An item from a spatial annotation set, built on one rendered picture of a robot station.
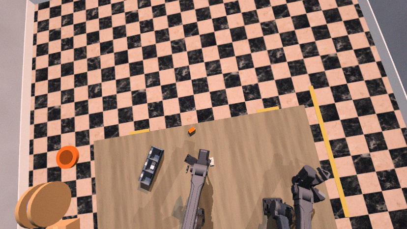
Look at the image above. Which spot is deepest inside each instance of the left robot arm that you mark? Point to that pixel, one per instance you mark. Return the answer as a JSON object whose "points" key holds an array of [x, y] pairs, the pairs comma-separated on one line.
{"points": [[194, 217]]}

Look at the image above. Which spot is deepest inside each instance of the dark grey rack of bins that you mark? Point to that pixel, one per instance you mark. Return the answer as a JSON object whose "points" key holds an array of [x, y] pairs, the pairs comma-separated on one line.
{"points": [[147, 173]]}

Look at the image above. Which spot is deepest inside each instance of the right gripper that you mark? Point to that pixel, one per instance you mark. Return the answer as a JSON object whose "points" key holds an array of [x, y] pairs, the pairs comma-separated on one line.
{"points": [[322, 174]]}

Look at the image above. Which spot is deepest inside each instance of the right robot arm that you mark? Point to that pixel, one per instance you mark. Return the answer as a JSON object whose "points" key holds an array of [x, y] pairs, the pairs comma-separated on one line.
{"points": [[304, 195]]}

